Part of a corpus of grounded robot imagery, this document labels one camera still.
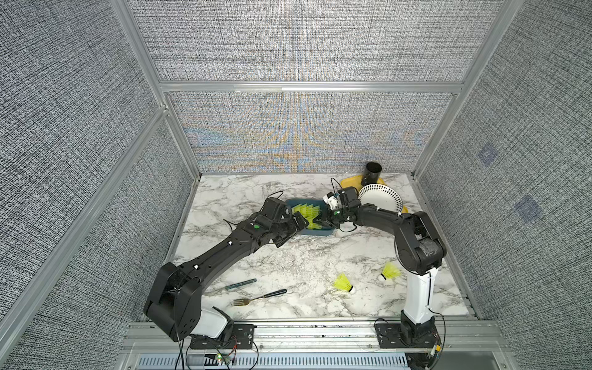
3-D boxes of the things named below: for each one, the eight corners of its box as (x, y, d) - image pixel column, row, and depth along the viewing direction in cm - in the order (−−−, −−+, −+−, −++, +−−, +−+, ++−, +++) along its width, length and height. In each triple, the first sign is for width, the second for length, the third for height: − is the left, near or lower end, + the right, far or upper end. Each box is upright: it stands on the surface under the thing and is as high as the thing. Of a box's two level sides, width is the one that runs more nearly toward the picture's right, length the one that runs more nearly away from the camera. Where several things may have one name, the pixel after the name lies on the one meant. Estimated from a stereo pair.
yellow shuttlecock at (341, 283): (343, 300, 83) (344, 297, 80) (331, 282, 87) (332, 280, 84) (354, 292, 85) (356, 289, 82) (341, 275, 88) (343, 272, 86)
